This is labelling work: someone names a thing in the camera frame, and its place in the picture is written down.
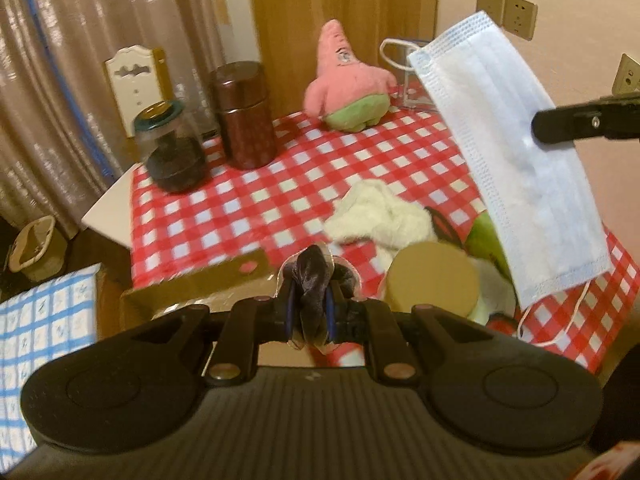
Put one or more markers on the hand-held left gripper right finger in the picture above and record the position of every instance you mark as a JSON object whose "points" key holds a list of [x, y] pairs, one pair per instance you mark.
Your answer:
{"points": [[332, 312]]}

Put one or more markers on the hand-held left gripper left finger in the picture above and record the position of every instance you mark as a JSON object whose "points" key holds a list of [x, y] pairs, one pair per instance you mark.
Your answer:
{"points": [[288, 312]]}

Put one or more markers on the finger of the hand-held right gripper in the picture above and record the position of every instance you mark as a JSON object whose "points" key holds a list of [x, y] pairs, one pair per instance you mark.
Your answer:
{"points": [[575, 122]]}

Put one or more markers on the dark snack packet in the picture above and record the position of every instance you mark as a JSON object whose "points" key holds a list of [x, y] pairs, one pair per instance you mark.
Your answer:
{"points": [[312, 280]]}

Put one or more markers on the white face mask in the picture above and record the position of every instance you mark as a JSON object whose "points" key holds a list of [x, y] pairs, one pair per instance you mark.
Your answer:
{"points": [[510, 160]]}

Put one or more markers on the brown cardboard box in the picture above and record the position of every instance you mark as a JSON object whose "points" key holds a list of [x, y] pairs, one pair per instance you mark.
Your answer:
{"points": [[200, 285]]}

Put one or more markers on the cream fluffy towel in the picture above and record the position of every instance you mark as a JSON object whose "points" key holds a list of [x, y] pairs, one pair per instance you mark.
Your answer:
{"points": [[375, 215]]}

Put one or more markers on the cashew jar with gold lid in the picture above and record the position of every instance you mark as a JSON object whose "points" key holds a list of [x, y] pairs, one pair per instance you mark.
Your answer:
{"points": [[432, 275]]}

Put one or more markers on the red checkered tablecloth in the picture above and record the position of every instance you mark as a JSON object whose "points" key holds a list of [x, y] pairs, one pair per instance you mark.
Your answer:
{"points": [[300, 180]]}

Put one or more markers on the green tissue box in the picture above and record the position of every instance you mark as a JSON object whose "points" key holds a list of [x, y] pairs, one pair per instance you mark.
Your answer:
{"points": [[482, 240]]}

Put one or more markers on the glass jar with dark base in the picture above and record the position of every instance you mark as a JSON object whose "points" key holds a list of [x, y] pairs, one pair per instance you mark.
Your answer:
{"points": [[172, 155]]}

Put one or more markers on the brown metal canister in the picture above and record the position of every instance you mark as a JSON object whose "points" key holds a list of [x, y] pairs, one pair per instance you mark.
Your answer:
{"points": [[245, 115]]}

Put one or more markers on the pink starfish plush toy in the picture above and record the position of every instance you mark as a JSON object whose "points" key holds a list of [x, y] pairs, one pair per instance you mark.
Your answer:
{"points": [[345, 85]]}

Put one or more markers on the blue plaid bedsheet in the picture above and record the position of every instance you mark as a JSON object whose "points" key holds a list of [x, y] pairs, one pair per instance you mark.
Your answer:
{"points": [[40, 340]]}

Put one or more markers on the wooden door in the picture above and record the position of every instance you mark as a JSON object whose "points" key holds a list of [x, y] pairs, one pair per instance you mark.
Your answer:
{"points": [[350, 0]]}

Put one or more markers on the wicker basket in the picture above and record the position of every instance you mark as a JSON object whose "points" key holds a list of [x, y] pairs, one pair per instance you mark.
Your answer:
{"points": [[37, 247]]}

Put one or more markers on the white wooden chair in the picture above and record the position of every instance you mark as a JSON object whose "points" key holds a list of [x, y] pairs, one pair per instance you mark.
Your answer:
{"points": [[132, 85]]}

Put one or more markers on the beige patterned curtain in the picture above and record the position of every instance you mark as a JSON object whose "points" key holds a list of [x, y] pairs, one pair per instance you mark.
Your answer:
{"points": [[60, 85]]}

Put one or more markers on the gold wall switch plate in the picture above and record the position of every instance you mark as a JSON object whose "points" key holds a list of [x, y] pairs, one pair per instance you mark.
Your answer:
{"points": [[627, 75]]}

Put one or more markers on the gold wall socket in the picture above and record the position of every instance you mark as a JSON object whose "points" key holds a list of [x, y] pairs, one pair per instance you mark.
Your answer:
{"points": [[489, 5], [520, 16]]}

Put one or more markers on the clear picture frame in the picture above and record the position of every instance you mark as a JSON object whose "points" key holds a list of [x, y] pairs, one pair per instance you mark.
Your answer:
{"points": [[400, 75]]}

